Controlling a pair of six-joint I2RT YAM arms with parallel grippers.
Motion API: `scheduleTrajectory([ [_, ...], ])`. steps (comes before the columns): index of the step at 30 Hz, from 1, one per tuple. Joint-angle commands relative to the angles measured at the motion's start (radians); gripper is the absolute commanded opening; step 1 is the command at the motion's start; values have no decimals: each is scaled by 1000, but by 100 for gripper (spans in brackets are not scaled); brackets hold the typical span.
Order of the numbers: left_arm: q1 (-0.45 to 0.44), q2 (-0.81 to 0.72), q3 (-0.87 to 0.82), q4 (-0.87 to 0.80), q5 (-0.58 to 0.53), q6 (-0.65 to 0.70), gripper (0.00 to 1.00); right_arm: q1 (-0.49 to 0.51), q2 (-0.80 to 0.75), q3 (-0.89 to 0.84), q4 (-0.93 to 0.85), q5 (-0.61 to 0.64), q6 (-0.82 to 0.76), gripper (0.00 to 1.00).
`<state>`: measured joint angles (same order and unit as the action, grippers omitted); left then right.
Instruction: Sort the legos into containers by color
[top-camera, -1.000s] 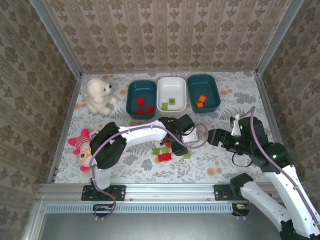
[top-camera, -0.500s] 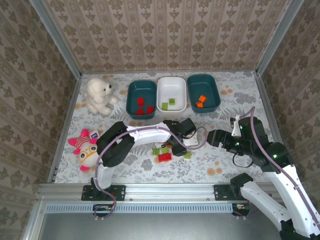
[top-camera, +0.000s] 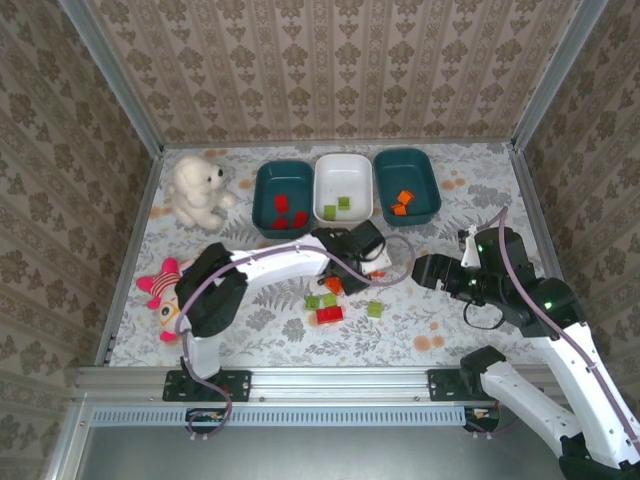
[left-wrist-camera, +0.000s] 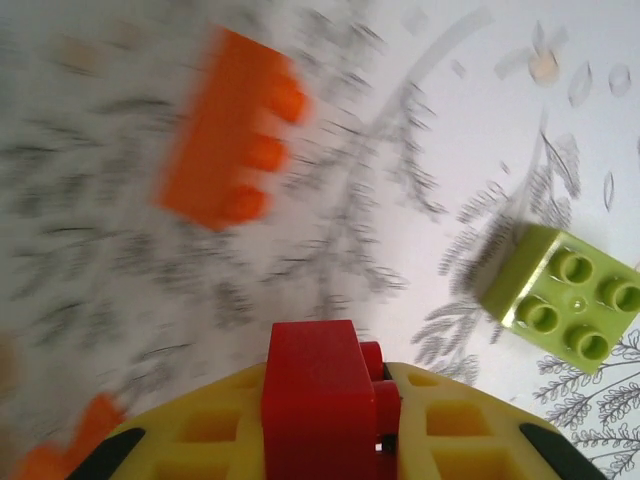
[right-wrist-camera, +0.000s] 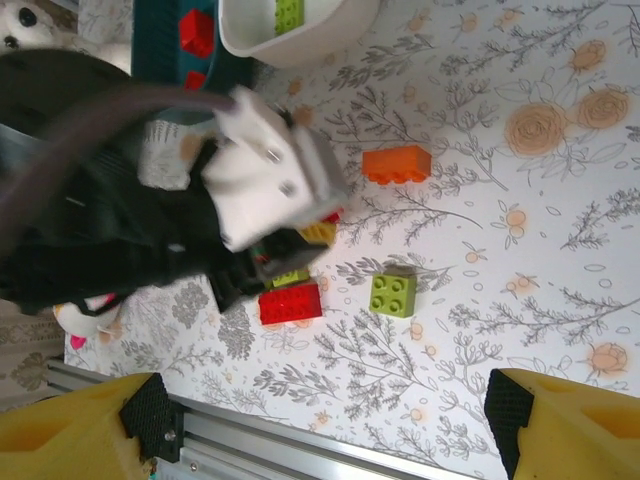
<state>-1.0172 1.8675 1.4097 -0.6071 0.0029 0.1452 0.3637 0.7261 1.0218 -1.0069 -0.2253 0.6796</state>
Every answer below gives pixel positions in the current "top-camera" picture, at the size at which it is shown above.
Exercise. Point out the green lego brick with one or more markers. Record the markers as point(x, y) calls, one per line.
point(312, 302)
point(343, 202)
point(329, 212)
point(374, 310)
point(329, 300)

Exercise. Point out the large red lego brick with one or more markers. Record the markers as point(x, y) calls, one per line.
point(330, 314)

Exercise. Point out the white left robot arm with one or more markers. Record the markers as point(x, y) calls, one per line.
point(280, 262)

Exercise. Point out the floral patterned table cover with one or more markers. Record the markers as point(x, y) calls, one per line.
point(280, 345)

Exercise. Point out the white plastic bin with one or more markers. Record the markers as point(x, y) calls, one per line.
point(342, 175)

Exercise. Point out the teal plastic bin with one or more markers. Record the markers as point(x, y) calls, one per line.
point(407, 167)
point(290, 175)

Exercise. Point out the white teddy bear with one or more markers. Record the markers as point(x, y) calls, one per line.
point(197, 192)

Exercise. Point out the pink haired rag doll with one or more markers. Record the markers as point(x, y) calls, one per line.
point(162, 285)

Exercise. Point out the grey metal panel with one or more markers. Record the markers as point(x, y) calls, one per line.
point(325, 455)

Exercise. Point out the white left camera bracket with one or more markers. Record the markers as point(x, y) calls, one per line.
point(377, 264)

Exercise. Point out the white camera bracket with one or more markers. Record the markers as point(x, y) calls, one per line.
point(470, 255)
point(377, 264)

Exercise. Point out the white right camera bracket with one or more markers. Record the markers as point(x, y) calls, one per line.
point(470, 255)

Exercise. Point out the wide aluminium mounting rail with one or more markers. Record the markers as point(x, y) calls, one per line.
point(340, 382)

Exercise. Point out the thin aluminium table edge rail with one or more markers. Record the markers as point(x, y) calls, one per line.
point(340, 144)

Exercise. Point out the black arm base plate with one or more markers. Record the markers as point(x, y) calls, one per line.
point(442, 385)
point(235, 385)

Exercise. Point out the aluminium frame post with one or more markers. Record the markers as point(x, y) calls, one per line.
point(556, 75)
point(119, 80)

